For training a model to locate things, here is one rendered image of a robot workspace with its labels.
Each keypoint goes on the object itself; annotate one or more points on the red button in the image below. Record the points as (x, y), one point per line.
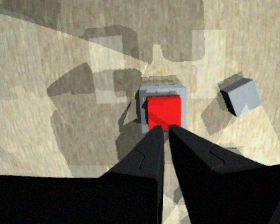
(162, 104)

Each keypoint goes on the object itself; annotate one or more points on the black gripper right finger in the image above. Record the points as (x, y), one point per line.
(221, 187)

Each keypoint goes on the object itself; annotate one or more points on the grey cube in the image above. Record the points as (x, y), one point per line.
(241, 96)

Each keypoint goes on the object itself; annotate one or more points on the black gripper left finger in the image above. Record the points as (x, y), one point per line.
(129, 193)

